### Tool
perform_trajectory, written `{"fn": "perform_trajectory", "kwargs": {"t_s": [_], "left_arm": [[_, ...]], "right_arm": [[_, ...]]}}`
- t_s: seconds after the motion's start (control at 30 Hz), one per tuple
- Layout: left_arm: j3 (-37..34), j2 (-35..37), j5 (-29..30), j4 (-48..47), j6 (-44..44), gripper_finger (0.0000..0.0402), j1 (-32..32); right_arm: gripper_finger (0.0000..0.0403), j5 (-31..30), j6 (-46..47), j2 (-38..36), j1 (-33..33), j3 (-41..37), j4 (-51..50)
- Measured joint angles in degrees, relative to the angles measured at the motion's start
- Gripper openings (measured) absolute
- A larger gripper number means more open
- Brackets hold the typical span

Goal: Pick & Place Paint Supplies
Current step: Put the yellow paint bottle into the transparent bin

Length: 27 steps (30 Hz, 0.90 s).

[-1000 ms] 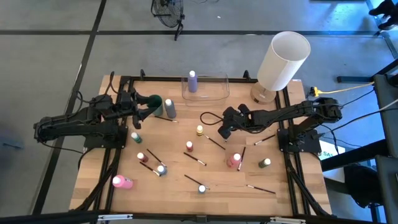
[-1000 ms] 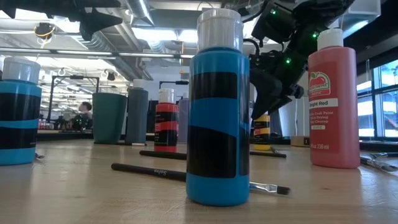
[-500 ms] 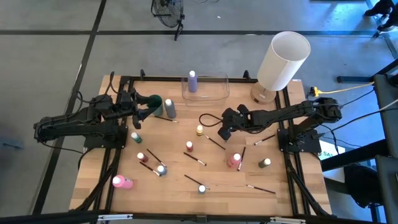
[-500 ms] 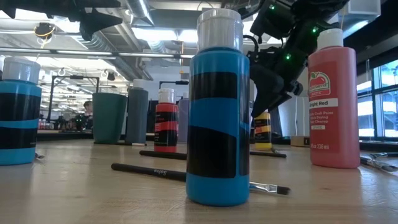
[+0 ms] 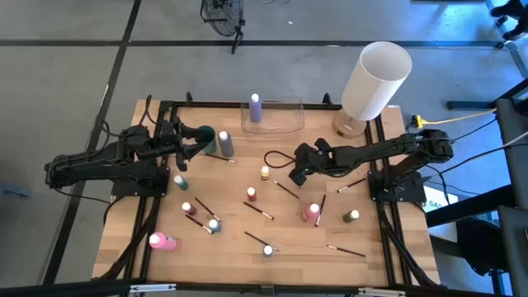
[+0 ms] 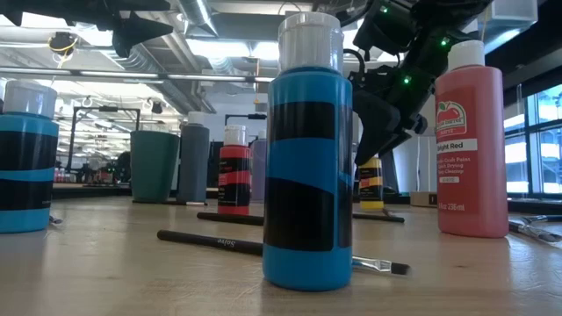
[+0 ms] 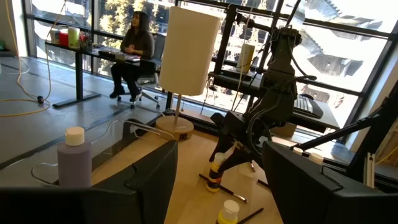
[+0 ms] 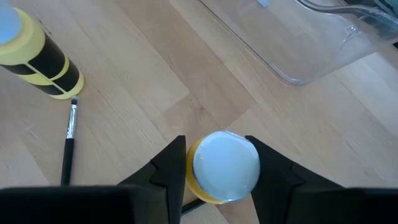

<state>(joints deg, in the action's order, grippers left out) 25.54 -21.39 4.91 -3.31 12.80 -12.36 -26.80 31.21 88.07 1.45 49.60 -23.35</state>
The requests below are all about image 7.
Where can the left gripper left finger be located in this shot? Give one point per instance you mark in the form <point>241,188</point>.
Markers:
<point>93,205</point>

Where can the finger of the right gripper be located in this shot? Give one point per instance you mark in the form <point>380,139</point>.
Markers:
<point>224,146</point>
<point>239,158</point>

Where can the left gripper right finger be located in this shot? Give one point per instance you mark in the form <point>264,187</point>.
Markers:
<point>326,205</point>

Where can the small orange yellow paint bottle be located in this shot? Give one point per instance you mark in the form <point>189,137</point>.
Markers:
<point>214,179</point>

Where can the large purple paint bottle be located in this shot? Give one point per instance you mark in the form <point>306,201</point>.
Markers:
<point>74,165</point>

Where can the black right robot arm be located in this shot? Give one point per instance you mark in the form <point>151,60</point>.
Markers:
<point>280,77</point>

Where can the black computer keyboard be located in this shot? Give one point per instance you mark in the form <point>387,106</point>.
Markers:
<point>308,105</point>

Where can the dark desk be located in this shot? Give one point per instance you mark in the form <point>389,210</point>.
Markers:
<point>329,121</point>

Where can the white shade wooden base lamp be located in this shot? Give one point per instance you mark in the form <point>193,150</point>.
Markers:
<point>189,49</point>

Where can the grey office chair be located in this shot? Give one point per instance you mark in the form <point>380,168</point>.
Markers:
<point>159,53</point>

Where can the person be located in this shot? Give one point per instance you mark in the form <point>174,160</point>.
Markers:
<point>136,43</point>

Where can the black office desk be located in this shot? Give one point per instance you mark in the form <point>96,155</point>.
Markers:
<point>79,71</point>

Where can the light green container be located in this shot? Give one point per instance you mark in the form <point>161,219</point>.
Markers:
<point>74,37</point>

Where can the red container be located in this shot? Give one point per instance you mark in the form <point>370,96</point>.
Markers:
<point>63,39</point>

